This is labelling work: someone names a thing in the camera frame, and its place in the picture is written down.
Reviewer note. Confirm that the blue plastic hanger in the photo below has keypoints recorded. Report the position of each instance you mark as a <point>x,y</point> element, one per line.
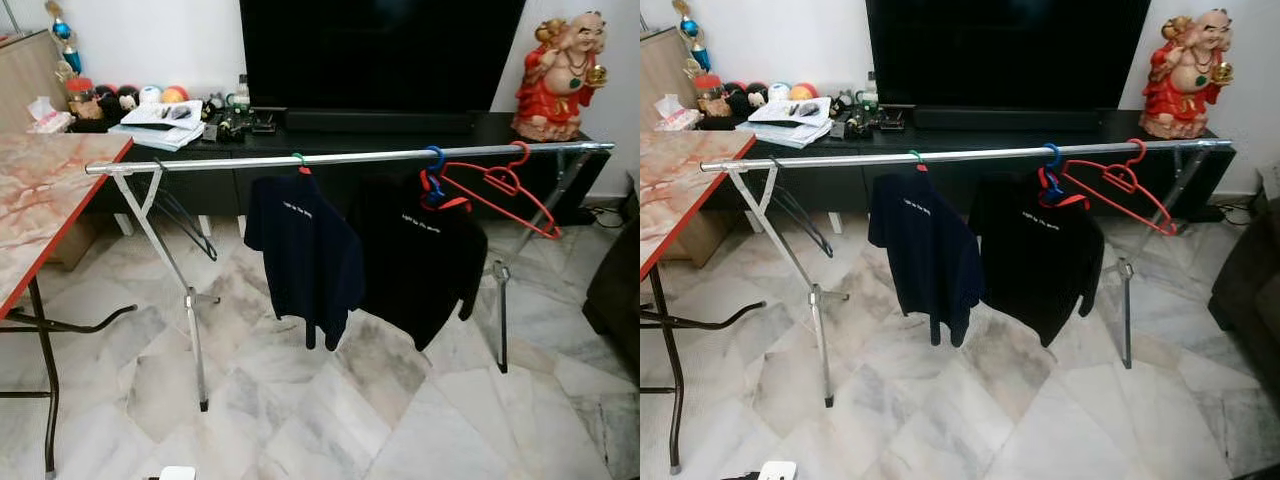
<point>431,190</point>
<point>1047,188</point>

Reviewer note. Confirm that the black t-shirt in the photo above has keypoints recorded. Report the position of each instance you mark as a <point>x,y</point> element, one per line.
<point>420,260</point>
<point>1040,260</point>

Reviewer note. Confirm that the red plastic hanger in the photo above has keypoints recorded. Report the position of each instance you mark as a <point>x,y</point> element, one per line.
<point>1120,178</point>
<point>503,180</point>

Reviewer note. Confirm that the dark grey fabric sofa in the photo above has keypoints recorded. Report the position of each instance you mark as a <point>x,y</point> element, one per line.
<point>615,290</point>
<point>1250,290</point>

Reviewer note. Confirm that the marble pattern folding table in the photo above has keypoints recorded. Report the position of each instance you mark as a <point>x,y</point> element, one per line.
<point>680,190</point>
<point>40,200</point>

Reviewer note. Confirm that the white tissue pack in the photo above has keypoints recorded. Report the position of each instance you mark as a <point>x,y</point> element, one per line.
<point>50,120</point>
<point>678,117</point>

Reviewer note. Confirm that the red lidded jar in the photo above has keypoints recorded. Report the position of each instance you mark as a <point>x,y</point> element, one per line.
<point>83,100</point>
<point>710,97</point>

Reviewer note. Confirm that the red laughing buddha statue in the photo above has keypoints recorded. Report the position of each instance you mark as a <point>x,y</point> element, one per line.
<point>1180,90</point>
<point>555,90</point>

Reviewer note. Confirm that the black round plush toy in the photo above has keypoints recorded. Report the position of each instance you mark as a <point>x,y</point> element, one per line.
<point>128,97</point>
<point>757,94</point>
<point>734,95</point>
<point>106,98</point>

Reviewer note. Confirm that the stack of white papers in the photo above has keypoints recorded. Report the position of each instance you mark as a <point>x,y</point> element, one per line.
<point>790,125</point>
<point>160,130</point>

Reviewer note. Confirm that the silver metal clothes rack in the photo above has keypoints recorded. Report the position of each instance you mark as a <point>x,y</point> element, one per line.
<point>820,162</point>
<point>200,164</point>

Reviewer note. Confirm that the white teal round toy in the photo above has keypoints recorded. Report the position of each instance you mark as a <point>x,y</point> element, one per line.
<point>779,91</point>
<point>151,95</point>

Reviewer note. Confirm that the black computer mouse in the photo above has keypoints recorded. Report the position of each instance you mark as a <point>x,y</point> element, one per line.
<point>181,112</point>
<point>808,108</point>

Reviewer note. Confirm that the blue and gold ornament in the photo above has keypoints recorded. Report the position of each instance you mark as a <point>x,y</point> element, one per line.
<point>686,24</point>
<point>62,30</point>

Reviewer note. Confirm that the orange round toy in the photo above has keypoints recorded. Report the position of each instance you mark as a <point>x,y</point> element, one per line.
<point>804,91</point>
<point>176,94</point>

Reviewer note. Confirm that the small black desk gadget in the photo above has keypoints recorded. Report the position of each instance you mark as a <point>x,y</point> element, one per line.
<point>234,128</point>
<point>265,124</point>
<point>891,121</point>
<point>861,125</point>

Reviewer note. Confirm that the small green bottle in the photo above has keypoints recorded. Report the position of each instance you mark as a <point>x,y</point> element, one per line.
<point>241,98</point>
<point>870,95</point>

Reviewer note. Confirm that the navy blue t-shirt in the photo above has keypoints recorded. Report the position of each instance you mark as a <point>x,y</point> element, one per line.
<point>925,240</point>
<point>300,240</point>

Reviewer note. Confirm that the black soundbar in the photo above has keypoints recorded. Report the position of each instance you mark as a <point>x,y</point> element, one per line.
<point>1005,119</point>
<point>380,121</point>

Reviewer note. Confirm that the black flat screen television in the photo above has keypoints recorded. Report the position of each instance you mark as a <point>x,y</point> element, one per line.
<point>380,50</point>
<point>1000,50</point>

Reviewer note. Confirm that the black tv console cabinet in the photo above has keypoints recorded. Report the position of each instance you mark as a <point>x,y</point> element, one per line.
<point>960,142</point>
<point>330,140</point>

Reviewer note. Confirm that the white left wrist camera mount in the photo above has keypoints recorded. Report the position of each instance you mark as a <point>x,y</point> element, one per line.
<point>777,471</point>
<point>177,473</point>

